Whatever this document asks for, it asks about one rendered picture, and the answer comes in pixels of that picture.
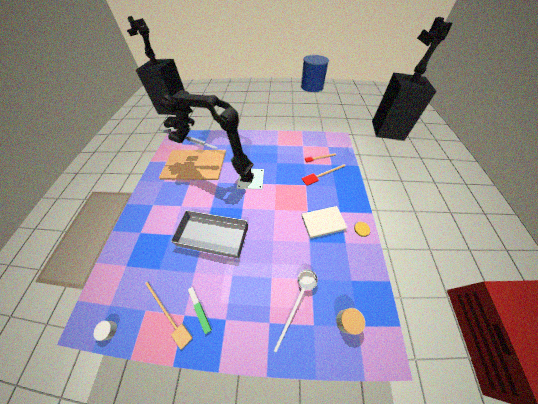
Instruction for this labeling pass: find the white cylinder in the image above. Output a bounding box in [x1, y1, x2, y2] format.
[93, 321, 117, 341]

